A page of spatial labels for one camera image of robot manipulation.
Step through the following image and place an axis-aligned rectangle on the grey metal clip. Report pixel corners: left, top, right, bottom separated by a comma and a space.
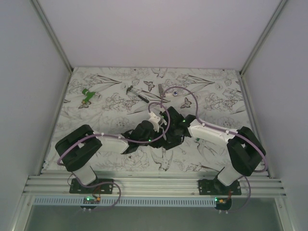
158, 84, 165, 98

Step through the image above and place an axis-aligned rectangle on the right small circuit board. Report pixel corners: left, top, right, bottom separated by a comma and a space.
215, 198, 232, 211

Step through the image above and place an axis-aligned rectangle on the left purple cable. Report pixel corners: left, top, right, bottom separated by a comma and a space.
56, 102, 172, 214

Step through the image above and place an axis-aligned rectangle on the floral printed table mat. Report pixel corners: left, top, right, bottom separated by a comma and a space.
52, 67, 250, 172

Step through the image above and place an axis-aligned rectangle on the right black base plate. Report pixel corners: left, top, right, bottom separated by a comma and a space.
198, 178, 242, 196

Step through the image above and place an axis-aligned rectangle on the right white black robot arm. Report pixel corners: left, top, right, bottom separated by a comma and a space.
160, 107, 268, 195

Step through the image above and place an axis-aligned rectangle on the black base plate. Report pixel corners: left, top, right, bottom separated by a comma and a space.
69, 179, 114, 194
198, 178, 242, 196

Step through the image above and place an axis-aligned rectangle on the white slotted cable duct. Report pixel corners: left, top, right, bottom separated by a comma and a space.
33, 196, 216, 207

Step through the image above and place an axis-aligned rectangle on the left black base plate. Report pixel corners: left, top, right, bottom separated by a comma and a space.
69, 179, 114, 194

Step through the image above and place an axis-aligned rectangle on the small circuit board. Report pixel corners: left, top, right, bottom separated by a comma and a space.
83, 196, 101, 205
215, 198, 232, 211

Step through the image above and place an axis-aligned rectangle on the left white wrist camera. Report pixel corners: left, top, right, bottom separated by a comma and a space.
148, 111, 161, 132

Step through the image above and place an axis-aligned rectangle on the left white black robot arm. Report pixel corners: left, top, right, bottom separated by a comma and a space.
55, 120, 166, 193

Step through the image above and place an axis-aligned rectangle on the left small circuit board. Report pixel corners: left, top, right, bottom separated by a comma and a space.
83, 196, 101, 205

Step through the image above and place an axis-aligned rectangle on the aluminium rail frame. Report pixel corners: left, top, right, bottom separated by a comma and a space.
23, 172, 286, 198

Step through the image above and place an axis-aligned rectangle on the small black hammer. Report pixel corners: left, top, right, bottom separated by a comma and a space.
126, 85, 150, 103

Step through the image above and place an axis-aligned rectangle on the green plastic connector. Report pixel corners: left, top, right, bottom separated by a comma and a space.
79, 89, 96, 108

